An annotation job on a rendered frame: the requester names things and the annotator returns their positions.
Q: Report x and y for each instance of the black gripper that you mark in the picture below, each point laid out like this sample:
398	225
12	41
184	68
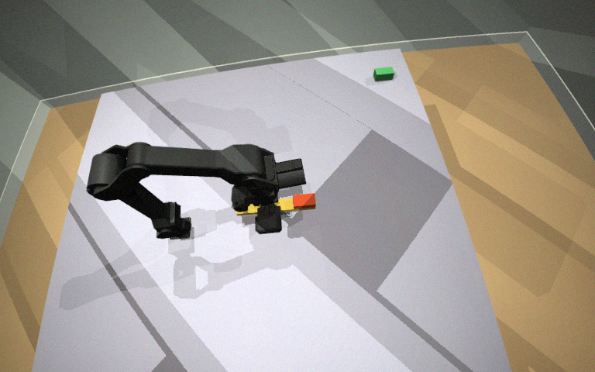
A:
268	218

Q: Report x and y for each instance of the green rectangular block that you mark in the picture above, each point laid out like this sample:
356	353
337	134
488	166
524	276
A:
383	74

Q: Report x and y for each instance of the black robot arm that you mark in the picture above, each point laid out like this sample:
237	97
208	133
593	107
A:
116	173

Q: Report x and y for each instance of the yellow bar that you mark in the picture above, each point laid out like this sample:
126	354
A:
297	203

